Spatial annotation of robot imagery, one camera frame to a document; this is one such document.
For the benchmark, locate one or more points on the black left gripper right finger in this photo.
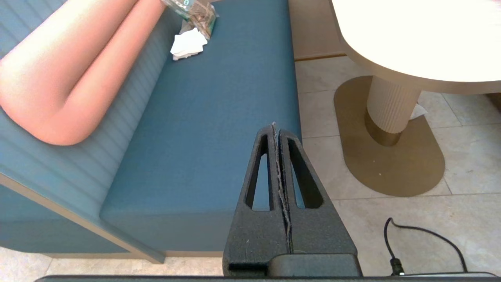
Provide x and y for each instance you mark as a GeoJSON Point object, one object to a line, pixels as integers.
{"type": "Point", "coordinates": [317, 231]}

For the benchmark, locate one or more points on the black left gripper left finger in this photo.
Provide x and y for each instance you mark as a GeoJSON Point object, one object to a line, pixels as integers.
{"type": "Point", "coordinates": [254, 235]}

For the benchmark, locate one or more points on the teal ribbed booth sofa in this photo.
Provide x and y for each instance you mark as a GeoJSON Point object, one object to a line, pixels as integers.
{"type": "Point", "coordinates": [203, 129]}

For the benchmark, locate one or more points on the white paper scrap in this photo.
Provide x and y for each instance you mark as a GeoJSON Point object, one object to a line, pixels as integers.
{"type": "Point", "coordinates": [418, 111]}

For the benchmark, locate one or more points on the white paper napkin stack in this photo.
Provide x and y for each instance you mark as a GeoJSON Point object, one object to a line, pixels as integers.
{"type": "Point", "coordinates": [188, 44]}

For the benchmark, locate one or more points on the clear plastic snack packet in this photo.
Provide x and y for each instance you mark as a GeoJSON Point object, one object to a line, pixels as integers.
{"type": "Point", "coordinates": [195, 13]}

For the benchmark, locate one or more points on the pink bolster cushion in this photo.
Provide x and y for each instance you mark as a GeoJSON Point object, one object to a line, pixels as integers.
{"type": "Point", "coordinates": [78, 66]}

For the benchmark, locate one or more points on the table pedestal with base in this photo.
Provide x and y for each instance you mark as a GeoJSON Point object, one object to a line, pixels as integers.
{"type": "Point", "coordinates": [391, 109]}

